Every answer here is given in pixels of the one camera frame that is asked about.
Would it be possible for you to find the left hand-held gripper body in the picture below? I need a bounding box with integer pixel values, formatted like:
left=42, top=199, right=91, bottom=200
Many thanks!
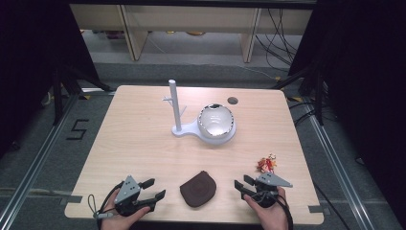
left=113, top=174, right=157, bottom=218

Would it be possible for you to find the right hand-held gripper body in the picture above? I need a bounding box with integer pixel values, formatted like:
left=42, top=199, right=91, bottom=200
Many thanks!
left=244, top=172, right=294, bottom=209

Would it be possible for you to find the red and gold keychain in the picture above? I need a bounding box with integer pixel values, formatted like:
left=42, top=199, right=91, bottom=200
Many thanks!
left=256, top=152, right=278, bottom=174

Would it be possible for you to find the brown zip pouch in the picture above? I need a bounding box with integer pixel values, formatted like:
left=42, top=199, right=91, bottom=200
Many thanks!
left=179, top=170, right=217, bottom=208

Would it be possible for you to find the white plate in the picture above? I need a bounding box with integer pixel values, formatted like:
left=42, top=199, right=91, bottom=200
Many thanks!
left=196, top=103, right=236, bottom=140

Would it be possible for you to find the white jewellery stand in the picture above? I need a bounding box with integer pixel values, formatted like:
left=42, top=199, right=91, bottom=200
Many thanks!
left=162, top=79, right=237, bottom=146

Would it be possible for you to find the person's left hand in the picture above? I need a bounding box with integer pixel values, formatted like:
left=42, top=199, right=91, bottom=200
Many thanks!
left=101, top=189, right=152, bottom=230

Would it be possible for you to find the person's right hand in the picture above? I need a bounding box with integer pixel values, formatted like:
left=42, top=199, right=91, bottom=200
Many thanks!
left=243, top=186, right=290, bottom=230

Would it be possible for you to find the black metal stand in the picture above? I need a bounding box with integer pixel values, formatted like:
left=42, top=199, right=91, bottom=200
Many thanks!
left=52, top=65, right=117, bottom=127
left=271, top=61, right=326, bottom=127

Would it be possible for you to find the dark curtain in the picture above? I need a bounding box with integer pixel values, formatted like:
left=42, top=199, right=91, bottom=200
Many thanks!
left=0, top=0, right=101, bottom=158
left=287, top=0, right=406, bottom=221

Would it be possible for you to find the beige wooden desk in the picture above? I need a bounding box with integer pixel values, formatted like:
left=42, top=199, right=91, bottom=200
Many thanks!
left=69, top=3, right=314, bottom=64

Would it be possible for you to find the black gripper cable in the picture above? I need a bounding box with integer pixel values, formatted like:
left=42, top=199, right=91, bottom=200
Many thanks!
left=96, top=180, right=125, bottom=230
left=271, top=194, right=295, bottom=230

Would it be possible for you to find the grey cord with plug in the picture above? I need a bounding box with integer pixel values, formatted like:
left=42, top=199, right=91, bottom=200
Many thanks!
left=87, top=194, right=115, bottom=220

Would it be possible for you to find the aluminium floor rail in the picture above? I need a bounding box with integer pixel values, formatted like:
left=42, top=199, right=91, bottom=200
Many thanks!
left=0, top=92, right=81, bottom=230
left=306, top=102, right=375, bottom=230

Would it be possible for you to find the black floor cable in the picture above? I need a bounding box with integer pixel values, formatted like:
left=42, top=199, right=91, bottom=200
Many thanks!
left=287, top=100, right=321, bottom=127

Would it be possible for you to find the bundle of black cables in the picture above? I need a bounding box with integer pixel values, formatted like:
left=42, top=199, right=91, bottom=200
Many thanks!
left=255, top=8, right=304, bottom=73

